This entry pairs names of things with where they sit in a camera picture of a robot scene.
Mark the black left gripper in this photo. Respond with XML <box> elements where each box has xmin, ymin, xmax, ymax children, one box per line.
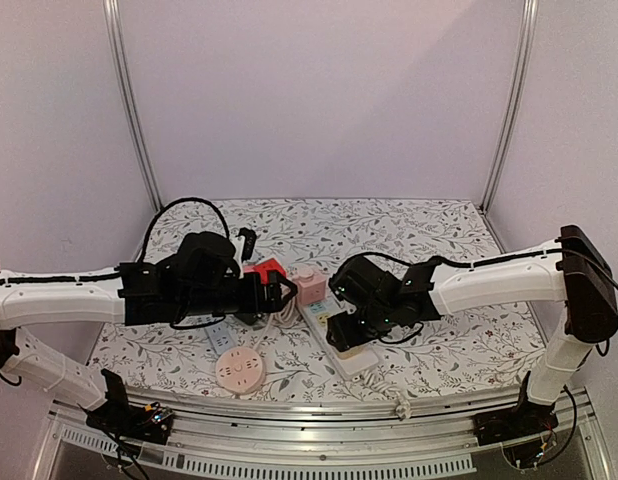
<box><xmin>179</xmin><ymin>269</ymin><xmax>298</xmax><ymax>319</ymax></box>

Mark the beige cube adapter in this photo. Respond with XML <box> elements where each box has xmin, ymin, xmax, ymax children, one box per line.
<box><xmin>336</xmin><ymin>347</ymin><xmax>364</xmax><ymax>360</ymax></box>

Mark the red cube adapter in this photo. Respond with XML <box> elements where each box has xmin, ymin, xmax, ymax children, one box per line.
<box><xmin>253</xmin><ymin>258</ymin><xmax>287</xmax><ymax>283</ymax></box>

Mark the pink cube adapter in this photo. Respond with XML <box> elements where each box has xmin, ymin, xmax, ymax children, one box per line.
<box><xmin>294</xmin><ymin>265</ymin><xmax>327</xmax><ymax>306</ymax></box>

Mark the grey blue power strip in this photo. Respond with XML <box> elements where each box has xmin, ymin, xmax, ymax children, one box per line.
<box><xmin>205</xmin><ymin>323</ymin><xmax>236</xmax><ymax>356</ymax></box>

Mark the round pink socket base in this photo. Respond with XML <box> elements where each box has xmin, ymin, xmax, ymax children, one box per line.
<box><xmin>215</xmin><ymin>346</ymin><xmax>266</xmax><ymax>396</ymax></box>

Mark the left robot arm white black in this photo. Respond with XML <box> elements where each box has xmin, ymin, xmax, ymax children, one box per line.
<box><xmin>0</xmin><ymin>228</ymin><xmax>298</xmax><ymax>434</ymax></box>

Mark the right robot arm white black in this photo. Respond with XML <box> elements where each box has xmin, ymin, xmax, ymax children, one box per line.
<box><xmin>326</xmin><ymin>225</ymin><xmax>618</xmax><ymax>436</ymax></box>

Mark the floral patterned table mat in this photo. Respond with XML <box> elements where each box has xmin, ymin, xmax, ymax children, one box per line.
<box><xmin>90</xmin><ymin>199</ymin><xmax>544</xmax><ymax>403</ymax></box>

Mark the pink coiled cable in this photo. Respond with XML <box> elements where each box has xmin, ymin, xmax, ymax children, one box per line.
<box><xmin>253</xmin><ymin>297</ymin><xmax>303</xmax><ymax>351</ymax></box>

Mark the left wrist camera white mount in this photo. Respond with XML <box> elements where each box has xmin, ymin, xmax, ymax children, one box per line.
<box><xmin>232</xmin><ymin>227</ymin><xmax>257</xmax><ymax>264</ymax></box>

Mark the white power cable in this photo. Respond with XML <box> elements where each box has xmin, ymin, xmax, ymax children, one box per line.
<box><xmin>361</xmin><ymin>367</ymin><xmax>413</xmax><ymax>419</ymax></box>

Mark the aluminium front rail base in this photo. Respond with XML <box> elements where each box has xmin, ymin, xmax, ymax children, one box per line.
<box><xmin>38</xmin><ymin>387</ymin><xmax>610</xmax><ymax>476</ymax></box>

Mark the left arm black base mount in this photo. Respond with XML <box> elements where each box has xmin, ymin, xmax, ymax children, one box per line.
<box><xmin>85</xmin><ymin>402</ymin><xmax>175</xmax><ymax>445</ymax></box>

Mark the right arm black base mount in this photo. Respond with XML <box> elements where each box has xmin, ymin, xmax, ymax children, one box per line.
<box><xmin>472</xmin><ymin>401</ymin><xmax>558</xmax><ymax>446</ymax></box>

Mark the left aluminium frame post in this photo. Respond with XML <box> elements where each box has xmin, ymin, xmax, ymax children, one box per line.
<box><xmin>103</xmin><ymin>0</ymin><xmax>163</xmax><ymax>211</ymax></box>

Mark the aluminium frame post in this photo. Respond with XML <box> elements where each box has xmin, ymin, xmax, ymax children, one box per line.
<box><xmin>103</xmin><ymin>0</ymin><xmax>163</xmax><ymax>211</ymax></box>
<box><xmin>479</xmin><ymin>0</ymin><xmax>539</xmax><ymax>216</ymax></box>

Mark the right aluminium frame post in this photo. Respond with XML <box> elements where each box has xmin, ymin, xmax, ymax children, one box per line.
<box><xmin>479</xmin><ymin>0</ymin><xmax>539</xmax><ymax>216</ymax></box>

